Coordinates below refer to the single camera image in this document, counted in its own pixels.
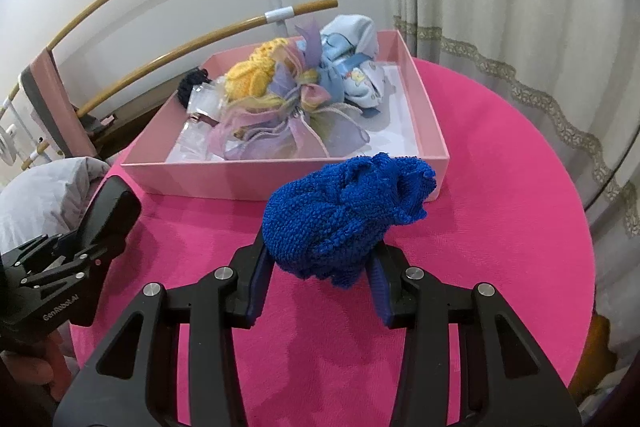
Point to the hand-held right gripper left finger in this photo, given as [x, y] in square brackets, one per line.
[257, 287]

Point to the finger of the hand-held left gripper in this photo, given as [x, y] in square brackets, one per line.
[112, 217]

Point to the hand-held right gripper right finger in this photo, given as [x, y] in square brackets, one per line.
[377, 294]

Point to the blue knitted cloth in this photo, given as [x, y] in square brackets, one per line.
[340, 217]

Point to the pink cardboard box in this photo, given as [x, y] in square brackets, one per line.
[200, 179]

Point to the clear plastic bag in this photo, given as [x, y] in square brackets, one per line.
[205, 104]

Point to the navy crochet net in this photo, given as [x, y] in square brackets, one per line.
[192, 87]

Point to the pink organza pouch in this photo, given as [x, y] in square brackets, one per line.
[295, 132]

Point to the yellow crochet piece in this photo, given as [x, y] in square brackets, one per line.
[250, 74]

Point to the light blue fleece cloth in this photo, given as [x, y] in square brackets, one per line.
[332, 82]

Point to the purple organza pouch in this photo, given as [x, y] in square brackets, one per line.
[305, 57]

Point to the white blue printed baby cloth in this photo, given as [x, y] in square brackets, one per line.
[360, 57]

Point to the person's left hand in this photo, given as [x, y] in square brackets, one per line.
[25, 377]

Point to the white quilted jacket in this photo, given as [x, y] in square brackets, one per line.
[45, 197]

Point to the dark wooden furniture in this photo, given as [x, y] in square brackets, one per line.
[145, 107]

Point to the pink grey hanging cloth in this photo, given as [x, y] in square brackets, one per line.
[55, 102]

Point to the white paper sheet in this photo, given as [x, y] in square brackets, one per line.
[400, 117]

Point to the orange object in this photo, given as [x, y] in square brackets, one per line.
[595, 352]

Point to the cream curtain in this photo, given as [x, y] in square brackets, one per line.
[500, 7]

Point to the white wall fixture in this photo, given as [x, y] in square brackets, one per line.
[9, 139]

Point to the short wooden barre rail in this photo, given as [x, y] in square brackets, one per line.
[200, 37]

